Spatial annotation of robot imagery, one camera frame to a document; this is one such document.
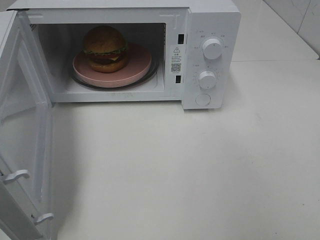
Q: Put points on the white lower timer knob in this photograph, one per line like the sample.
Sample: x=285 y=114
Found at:
x=207 y=80

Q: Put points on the pink round plate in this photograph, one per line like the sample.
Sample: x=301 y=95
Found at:
x=137 y=54

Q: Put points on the white warning label sticker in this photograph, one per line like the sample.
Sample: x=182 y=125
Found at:
x=177 y=57

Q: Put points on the white microwave oven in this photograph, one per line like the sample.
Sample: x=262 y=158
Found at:
x=59 y=26

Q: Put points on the round white door button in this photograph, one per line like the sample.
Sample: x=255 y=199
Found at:
x=203 y=99

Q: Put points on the glass microwave turntable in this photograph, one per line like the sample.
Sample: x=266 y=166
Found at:
x=152 y=72

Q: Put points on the white microwave door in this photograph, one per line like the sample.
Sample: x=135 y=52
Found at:
x=25 y=134

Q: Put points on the toy burger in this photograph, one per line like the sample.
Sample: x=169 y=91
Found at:
x=105 y=49

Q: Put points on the white upper power knob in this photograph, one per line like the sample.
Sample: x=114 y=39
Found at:
x=212 y=48

